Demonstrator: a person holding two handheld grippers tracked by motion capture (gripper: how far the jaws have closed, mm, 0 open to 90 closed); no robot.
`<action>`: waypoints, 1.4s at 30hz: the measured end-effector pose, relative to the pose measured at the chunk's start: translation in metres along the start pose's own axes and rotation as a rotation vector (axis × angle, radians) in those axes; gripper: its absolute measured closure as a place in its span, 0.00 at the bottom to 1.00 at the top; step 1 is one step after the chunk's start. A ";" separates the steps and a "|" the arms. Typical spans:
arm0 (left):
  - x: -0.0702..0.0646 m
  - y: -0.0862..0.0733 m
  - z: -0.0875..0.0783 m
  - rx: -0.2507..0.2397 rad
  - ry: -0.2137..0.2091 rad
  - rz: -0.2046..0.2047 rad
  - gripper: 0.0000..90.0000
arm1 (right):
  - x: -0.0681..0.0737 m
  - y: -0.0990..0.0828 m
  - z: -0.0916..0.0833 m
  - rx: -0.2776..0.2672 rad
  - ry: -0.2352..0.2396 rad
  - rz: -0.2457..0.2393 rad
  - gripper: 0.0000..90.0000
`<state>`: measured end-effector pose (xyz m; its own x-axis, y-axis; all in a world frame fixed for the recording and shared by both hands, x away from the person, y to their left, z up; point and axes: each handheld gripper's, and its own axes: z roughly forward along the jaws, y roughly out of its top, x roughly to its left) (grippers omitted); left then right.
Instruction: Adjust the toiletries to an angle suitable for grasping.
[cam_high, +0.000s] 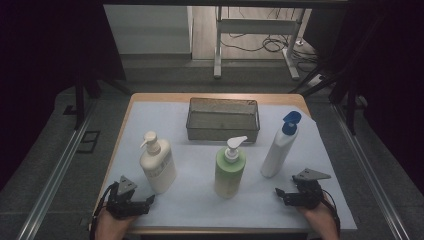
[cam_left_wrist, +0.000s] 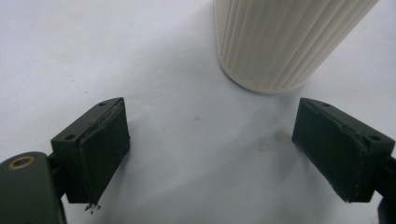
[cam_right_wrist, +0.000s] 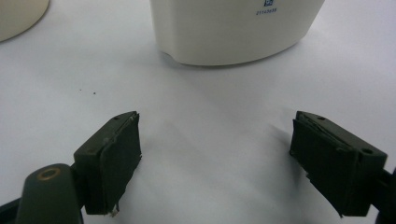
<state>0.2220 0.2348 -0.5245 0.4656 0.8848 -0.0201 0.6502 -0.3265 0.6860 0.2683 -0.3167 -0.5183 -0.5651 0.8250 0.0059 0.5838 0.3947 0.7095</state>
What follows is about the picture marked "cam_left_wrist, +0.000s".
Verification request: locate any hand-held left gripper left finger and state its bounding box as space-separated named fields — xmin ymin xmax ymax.
xmin=50 ymin=96 xmax=132 ymax=206

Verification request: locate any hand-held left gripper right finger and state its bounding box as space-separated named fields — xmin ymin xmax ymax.
xmin=291 ymin=97 xmax=396 ymax=203

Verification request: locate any cream pump bottle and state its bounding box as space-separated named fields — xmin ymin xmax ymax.
xmin=213 ymin=0 xmax=380 ymax=95

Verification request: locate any white paper table sheet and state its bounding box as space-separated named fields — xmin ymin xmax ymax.
xmin=0 ymin=0 xmax=396 ymax=224

